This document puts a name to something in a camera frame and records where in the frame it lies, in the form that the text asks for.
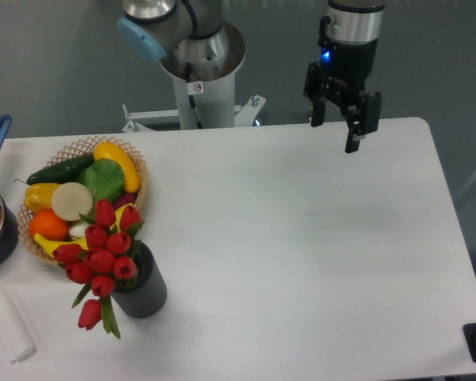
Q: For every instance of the green lettuce leaf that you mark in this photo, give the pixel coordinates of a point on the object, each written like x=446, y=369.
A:
x=104, y=179

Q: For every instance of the purple eggplant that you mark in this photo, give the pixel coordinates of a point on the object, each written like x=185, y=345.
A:
x=124, y=199

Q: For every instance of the orange fruit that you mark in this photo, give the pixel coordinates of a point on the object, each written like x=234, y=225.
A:
x=49, y=226

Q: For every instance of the cream round disc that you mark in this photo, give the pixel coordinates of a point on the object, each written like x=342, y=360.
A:
x=70, y=200

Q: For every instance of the woven wicker basket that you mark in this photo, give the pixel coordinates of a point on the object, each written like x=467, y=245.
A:
x=76, y=149

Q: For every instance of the yellow squash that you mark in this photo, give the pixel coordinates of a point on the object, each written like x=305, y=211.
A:
x=111, y=151

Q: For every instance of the dark grey ribbed vase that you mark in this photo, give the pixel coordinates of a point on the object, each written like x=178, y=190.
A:
x=148, y=294

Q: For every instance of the green cucumber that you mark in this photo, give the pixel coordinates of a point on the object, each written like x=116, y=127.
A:
x=62, y=172

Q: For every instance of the red tulip bouquet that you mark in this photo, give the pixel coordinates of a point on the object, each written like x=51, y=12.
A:
x=106, y=263

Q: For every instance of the yellow banana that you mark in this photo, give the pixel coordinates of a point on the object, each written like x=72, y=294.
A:
x=50, y=246

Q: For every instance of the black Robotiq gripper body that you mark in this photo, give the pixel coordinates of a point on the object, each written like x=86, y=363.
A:
x=345, y=69

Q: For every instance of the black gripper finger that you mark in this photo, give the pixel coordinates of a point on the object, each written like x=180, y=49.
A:
x=315, y=90
x=362, y=118

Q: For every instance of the white folded cloth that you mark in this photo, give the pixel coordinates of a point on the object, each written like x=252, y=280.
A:
x=15, y=338

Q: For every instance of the white garlic bulb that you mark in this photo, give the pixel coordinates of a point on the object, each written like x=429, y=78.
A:
x=77, y=229

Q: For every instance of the yellow bell pepper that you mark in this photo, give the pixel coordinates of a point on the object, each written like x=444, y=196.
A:
x=38, y=197

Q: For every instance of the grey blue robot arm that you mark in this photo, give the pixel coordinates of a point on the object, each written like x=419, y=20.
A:
x=152, y=28

